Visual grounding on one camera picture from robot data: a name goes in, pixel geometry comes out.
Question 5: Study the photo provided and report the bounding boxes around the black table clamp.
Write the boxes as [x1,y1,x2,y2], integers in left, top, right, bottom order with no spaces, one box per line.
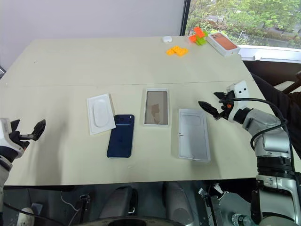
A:
[78,194,92,218]

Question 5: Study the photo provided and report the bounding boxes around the dark blue smartphone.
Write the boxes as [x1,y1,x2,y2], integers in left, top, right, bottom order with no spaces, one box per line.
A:
[106,114,136,159]

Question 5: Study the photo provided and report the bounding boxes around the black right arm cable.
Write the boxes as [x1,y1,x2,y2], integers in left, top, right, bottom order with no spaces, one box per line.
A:
[218,97,297,176]

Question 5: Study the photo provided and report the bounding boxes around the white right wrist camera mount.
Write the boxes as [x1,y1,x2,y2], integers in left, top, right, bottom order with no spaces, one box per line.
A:
[226,80,250,123]

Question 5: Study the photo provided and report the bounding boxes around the metal bracket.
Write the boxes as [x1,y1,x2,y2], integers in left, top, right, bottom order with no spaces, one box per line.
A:
[198,186,225,226]

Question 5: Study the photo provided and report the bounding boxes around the white shoe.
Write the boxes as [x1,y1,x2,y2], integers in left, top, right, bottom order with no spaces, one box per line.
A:
[18,207,35,226]

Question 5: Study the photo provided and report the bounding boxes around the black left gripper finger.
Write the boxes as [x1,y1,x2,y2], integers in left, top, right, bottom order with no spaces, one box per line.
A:
[10,119,21,133]
[32,119,47,142]

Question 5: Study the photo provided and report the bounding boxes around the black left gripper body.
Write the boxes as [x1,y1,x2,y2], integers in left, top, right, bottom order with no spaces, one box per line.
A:
[9,130,36,150]

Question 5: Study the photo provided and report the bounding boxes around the clear plastic water bottle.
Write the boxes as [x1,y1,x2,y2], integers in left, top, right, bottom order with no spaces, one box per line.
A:
[231,212,254,226]

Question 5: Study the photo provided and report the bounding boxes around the dark rounded shape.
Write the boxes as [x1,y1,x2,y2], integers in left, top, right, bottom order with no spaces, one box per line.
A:
[164,181,196,226]

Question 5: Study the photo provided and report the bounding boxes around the yellow toy brick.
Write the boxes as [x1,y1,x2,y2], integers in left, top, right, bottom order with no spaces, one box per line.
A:
[166,46,190,57]

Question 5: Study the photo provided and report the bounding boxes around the thin white cable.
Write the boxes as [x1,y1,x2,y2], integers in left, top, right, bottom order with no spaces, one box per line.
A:
[60,190,81,212]

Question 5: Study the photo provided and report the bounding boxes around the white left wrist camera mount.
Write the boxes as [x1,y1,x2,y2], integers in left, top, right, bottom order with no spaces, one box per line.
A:
[0,117,25,159]

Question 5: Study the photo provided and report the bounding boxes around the white box insert tray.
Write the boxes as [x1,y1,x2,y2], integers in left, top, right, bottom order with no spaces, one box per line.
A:
[86,93,117,136]

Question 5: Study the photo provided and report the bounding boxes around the white window sill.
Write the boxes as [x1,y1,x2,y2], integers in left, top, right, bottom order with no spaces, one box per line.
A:
[237,44,301,64]

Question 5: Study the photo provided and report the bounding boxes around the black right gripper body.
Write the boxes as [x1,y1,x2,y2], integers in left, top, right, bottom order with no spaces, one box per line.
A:
[216,94,233,121]

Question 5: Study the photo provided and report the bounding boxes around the person in black clothes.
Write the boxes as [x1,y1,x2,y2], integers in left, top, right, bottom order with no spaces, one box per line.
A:
[242,60,301,151]

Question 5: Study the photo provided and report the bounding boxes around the dark window frame post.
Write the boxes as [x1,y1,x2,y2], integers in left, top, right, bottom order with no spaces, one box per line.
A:
[179,0,191,36]

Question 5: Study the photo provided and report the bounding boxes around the phone box with orange print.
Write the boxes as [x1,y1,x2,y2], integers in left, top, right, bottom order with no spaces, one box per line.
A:
[206,32,241,57]

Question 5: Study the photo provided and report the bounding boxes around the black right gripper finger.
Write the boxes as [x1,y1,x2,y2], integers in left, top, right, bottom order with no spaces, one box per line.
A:
[198,101,222,121]
[213,91,230,100]

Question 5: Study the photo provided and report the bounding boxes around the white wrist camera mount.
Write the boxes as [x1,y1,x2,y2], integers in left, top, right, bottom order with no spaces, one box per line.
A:
[226,80,250,123]
[0,117,25,159]

